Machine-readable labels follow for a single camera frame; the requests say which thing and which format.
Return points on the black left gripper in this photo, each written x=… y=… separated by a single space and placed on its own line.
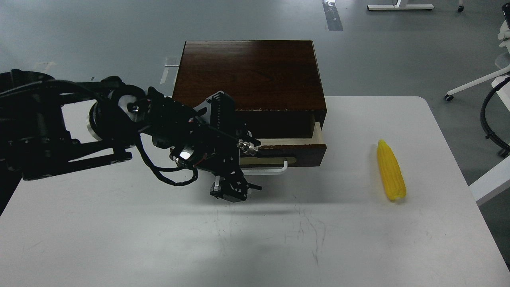
x=206 y=137

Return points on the wooden drawer with white handle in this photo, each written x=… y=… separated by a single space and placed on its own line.
x=275 y=155

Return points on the yellow corn cob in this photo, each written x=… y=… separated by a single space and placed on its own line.
x=391 y=175

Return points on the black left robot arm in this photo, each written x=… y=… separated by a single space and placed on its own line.
x=51 y=127

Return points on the dark wooden drawer cabinet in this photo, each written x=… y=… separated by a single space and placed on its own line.
x=275 y=84

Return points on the white floor tape marks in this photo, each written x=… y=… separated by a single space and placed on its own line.
x=171 y=66

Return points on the grey floor tape strip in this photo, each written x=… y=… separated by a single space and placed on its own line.
x=333 y=21

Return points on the white table leg base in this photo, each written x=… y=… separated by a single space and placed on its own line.
x=400 y=5

